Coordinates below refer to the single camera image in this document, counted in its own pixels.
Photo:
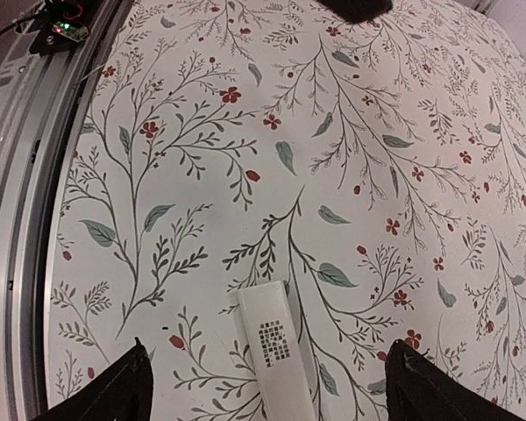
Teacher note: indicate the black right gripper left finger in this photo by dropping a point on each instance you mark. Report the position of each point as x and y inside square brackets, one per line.
[123, 391]

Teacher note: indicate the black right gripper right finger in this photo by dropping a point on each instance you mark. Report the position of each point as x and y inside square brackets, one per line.
[417, 390]

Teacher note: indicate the white remote control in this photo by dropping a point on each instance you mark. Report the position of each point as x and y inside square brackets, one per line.
[275, 352]

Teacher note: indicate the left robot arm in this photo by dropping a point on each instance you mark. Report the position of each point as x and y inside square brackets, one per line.
[358, 11]

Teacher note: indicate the floral patterned table mat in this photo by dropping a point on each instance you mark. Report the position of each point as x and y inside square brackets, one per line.
[379, 170]

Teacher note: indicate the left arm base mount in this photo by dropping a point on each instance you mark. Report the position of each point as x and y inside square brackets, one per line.
[63, 25]

